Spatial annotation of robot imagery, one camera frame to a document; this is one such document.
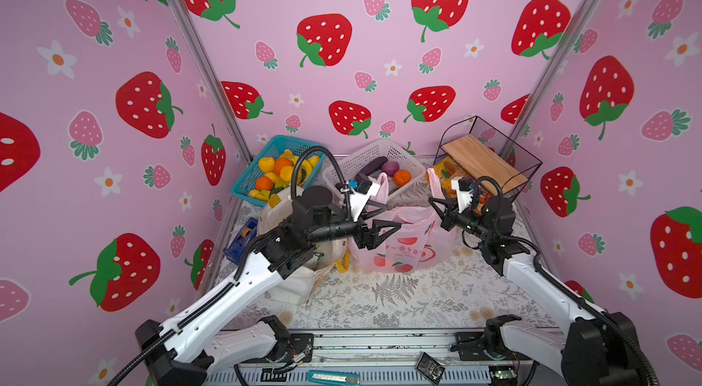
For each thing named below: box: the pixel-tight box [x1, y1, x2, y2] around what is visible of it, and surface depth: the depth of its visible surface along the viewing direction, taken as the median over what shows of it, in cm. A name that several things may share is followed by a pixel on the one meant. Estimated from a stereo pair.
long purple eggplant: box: [357, 156, 389, 175], surface depth 117 cm
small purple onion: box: [381, 160, 400, 177], surface depth 114 cm
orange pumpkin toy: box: [393, 169, 413, 188], surface depth 109 cm
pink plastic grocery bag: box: [348, 168, 458, 274], surface depth 81 cm
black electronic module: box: [414, 351, 446, 386], surface depth 71 cm
